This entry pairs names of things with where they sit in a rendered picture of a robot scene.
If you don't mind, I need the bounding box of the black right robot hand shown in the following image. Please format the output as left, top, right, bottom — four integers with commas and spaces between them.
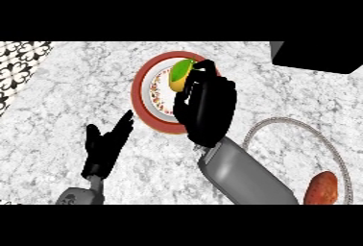
171, 59, 237, 149

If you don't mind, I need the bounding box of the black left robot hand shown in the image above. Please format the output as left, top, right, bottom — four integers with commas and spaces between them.
79, 109, 135, 181

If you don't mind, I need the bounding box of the yellow green lemon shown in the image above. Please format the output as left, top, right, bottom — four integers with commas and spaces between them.
166, 57, 199, 93

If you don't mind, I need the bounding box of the red rimmed white plate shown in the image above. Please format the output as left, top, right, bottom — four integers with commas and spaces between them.
129, 50, 222, 135

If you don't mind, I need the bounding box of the round white marble placemat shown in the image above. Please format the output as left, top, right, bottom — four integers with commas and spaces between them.
240, 116, 354, 206

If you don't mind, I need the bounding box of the black box appliance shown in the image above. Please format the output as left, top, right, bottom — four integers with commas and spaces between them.
269, 41, 363, 75

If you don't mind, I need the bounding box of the black white patterned tile panel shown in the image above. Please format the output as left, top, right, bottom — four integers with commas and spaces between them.
0, 41, 54, 117

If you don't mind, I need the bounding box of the orange brown sweet potato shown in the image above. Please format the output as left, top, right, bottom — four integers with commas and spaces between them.
302, 170, 340, 206

